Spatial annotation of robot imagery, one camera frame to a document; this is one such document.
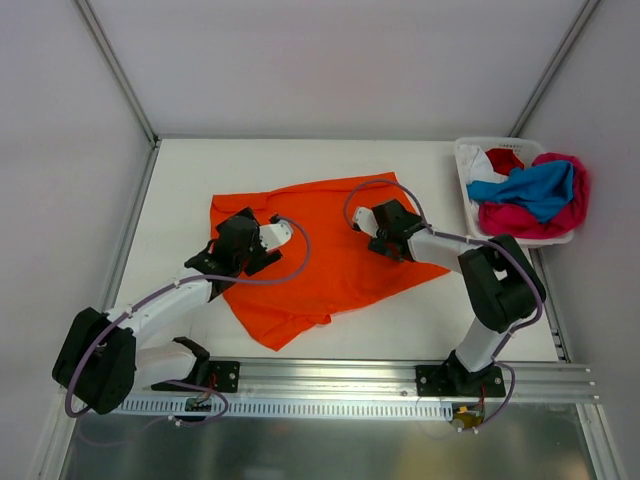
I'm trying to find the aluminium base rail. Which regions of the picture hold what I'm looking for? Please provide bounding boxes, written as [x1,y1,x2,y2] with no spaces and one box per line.
[58,357,601,404]

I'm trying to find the aluminium frame post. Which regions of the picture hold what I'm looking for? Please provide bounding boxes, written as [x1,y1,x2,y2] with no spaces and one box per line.
[72,0,159,147]
[508,0,603,137]

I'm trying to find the orange t shirt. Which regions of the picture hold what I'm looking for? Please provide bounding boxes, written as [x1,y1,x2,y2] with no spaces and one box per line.
[210,172,448,351]

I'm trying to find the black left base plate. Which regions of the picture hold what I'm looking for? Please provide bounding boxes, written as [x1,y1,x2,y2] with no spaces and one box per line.
[151,360,241,393]

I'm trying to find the magenta pink t shirt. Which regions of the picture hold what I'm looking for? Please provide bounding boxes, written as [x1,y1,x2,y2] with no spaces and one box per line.
[477,152,591,240]

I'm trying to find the aluminium frame post right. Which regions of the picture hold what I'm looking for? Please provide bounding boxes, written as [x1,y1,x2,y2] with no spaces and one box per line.
[508,0,603,137]

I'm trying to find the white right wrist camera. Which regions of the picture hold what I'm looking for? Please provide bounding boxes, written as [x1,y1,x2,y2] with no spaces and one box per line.
[352,207,379,238]

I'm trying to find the white plastic laundry basket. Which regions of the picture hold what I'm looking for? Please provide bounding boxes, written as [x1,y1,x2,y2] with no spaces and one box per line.
[454,137,575,248]

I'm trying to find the white t shirt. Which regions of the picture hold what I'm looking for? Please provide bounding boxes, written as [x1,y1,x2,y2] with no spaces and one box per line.
[456,144,507,185]

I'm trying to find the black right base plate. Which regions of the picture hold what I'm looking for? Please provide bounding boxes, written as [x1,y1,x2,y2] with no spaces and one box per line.
[414,364,506,399]

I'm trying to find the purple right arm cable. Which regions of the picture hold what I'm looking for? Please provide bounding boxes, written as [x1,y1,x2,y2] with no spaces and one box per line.
[343,178,546,361]

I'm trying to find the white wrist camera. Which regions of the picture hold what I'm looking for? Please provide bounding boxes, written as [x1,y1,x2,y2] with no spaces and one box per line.
[352,207,379,238]
[258,215,293,252]

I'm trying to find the aluminium frame post left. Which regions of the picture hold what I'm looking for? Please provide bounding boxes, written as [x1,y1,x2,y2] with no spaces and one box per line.
[72,0,159,147]

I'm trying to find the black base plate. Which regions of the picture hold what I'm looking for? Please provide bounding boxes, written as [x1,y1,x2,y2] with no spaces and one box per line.
[414,364,506,399]
[151,360,241,393]

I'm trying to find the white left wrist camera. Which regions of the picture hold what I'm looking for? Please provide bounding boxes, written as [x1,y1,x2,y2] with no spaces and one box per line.
[258,215,293,252]

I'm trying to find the white slotted cable duct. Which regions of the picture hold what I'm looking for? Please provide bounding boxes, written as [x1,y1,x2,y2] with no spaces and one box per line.
[114,395,453,422]

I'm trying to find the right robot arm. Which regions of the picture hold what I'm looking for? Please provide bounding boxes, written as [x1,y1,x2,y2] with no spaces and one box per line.
[353,200,546,398]

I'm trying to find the blue t shirt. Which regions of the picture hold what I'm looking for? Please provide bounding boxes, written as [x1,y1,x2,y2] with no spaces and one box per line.
[466,160,574,223]

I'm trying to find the red t shirt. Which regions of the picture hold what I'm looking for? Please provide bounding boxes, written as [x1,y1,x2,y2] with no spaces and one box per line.
[486,148,525,176]

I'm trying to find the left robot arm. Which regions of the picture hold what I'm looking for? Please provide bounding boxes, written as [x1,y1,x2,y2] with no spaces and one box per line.
[52,208,293,418]

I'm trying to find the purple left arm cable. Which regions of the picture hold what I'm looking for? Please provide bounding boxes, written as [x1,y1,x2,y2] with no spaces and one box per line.
[64,214,313,419]

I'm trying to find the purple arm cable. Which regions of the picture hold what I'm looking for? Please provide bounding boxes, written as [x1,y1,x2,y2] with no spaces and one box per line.
[64,214,313,419]
[343,178,546,361]

